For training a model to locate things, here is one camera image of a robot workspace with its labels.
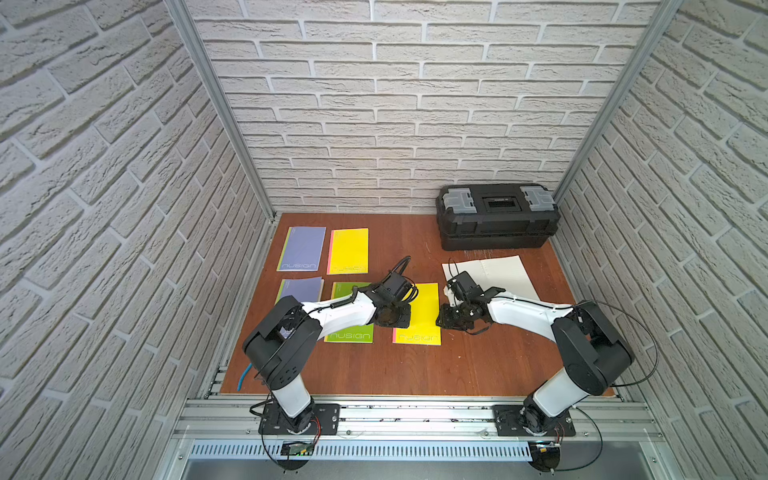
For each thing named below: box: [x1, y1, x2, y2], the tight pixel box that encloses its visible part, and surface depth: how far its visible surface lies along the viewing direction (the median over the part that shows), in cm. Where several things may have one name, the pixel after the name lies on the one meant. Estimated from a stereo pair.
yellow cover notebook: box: [327, 228, 369, 275], surface depth 109 cm
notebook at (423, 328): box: [392, 282, 442, 346], surface depth 89 cm
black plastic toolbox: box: [436, 183, 561, 250], surface depth 102 cm
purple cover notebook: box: [276, 227, 326, 271], surface depth 111 cm
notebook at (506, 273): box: [442, 255, 541, 301], surface depth 106 cm
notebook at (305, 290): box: [276, 276, 325, 305], surface depth 100 cm
